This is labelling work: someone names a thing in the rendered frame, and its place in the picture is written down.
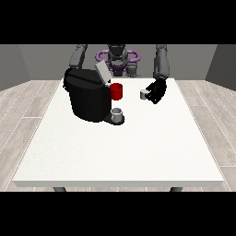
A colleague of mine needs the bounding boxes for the grey robot trunk purple rings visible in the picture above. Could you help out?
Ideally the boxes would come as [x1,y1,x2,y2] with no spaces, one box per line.
[95,44,143,79]

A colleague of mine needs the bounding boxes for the red pod holder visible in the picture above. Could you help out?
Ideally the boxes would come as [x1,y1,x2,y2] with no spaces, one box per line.
[110,82,124,101]

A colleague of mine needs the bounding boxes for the black coffee machine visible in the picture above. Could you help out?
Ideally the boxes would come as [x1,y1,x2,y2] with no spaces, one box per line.
[65,67,126,126]

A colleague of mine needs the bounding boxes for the pale grey machine lid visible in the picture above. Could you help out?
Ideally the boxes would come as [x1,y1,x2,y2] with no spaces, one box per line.
[94,60,112,84]

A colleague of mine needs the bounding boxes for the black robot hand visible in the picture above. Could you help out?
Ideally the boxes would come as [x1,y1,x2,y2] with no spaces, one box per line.
[145,77,168,105]
[63,68,72,89]

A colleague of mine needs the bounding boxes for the small grey cup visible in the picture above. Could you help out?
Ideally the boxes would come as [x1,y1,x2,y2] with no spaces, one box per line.
[111,107,124,123]

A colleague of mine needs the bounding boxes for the small grey coffee pod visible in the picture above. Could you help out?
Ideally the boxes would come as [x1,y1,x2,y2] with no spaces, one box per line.
[139,88,149,100]

